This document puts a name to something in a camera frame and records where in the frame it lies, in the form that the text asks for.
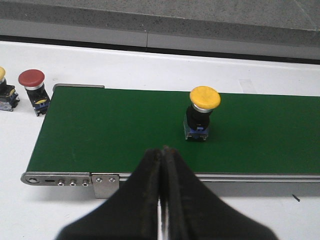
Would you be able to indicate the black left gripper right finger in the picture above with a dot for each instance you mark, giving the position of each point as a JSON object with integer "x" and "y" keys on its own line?
{"x": 193, "y": 212}

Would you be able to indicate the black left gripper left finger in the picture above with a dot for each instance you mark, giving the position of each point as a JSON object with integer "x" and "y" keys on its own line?
{"x": 131, "y": 213}

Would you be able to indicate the yellow mushroom push button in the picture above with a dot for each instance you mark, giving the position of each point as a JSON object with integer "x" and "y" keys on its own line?
{"x": 9, "y": 98}
{"x": 204, "y": 99}

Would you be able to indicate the red mushroom push button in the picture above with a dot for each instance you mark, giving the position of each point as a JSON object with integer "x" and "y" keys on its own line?
{"x": 33, "y": 82}

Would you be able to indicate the grey granite counter slab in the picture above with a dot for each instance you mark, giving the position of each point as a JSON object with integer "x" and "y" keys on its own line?
{"x": 311, "y": 9}
{"x": 160, "y": 15}

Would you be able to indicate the aluminium conveyor frame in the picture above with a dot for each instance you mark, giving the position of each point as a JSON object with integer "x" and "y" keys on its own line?
{"x": 75, "y": 181}

